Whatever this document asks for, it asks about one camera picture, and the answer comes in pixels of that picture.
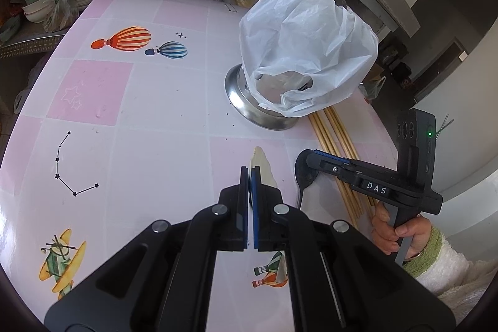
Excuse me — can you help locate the knotted clear plastic bag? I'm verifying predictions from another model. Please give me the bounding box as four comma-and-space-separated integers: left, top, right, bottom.
42, 0, 79, 34

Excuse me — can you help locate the white ceramic spoon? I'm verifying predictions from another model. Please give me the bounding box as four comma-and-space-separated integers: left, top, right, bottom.
249, 146, 278, 188

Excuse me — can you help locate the green bowl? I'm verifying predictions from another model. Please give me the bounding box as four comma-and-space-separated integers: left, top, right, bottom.
0, 15, 23, 42

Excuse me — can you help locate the group of bamboo chopsticks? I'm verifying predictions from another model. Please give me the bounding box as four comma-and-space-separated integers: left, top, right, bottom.
309, 108, 376, 220

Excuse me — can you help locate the white plastic floor bag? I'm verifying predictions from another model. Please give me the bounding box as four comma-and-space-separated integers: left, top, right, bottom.
13, 54, 44, 115

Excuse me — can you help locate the person's right forearm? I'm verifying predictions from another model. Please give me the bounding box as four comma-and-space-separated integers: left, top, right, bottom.
402, 227, 498, 321

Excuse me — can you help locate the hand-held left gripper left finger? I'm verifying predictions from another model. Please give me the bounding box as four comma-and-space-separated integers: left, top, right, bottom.
44, 166, 250, 332

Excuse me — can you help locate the perforated metal shelf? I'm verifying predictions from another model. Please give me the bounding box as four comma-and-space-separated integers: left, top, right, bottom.
0, 32, 60, 61

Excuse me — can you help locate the small steel spoon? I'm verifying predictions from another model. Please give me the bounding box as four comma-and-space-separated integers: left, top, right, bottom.
294, 151, 323, 209

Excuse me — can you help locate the steel utensil holder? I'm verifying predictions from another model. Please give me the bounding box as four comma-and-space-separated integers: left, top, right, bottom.
225, 63, 314, 131

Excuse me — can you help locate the steel holder with white bag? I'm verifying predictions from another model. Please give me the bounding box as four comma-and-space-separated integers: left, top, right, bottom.
238, 0, 379, 119

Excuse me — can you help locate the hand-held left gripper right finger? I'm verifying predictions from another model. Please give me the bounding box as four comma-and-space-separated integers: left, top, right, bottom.
249, 166, 456, 332

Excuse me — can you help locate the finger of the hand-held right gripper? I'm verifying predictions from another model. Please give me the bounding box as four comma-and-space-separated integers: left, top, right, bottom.
305, 155, 366, 185
313, 150, 349, 165

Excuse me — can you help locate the person's right hand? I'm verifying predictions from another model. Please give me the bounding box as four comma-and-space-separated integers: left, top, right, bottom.
371, 205, 432, 259

